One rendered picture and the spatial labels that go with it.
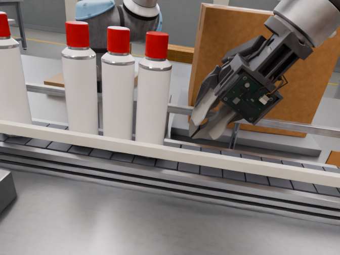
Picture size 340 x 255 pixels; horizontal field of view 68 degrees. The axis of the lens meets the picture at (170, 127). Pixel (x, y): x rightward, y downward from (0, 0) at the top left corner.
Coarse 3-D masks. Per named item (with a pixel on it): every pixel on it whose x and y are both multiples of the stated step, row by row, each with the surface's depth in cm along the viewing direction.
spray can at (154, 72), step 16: (160, 32) 37; (160, 48) 36; (144, 64) 37; (160, 64) 37; (144, 80) 38; (160, 80) 38; (144, 96) 39; (160, 96) 39; (144, 112) 40; (160, 112) 40; (144, 128) 41; (160, 128) 42; (160, 144) 44
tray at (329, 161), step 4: (332, 152) 56; (336, 152) 55; (328, 156) 56; (332, 156) 56; (336, 156) 56; (328, 160) 57; (332, 160) 56; (336, 160) 56; (332, 164) 57; (336, 164) 57
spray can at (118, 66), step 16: (112, 32) 36; (128, 32) 37; (112, 48) 37; (128, 48) 38; (112, 64) 37; (128, 64) 38; (112, 80) 38; (128, 80) 39; (112, 96) 40; (128, 96) 40; (112, 112) 41; (128, 112) 42; (112, 128) 42; (128, 128) 43
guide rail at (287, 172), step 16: (0, 128) 43; (16, 128) 43; (32, 128) 42; (48, 128) 43; (80, 144) 43; (96, 144) 42; (112, 144) 42; (128, 144) 41; (144, 144) 42; (176, 160) 42; (192, 160) 41; (208, 160) 41; (224, 160) 40; (240, 160) 40; (256, 160) 41; (272, 176) 41; (288, 176) 40; (304, 176) 40; (320, 176) 39; (336, 176) 39
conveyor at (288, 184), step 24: (24, 144) 44; (48, 144) 45; (168, 144) 49; (168, 168) 43; (192, 168) 43; (216, 168) 44; (312, 168) 47; (336, 168) 48; (312, 192) 41; (336, 192) 41
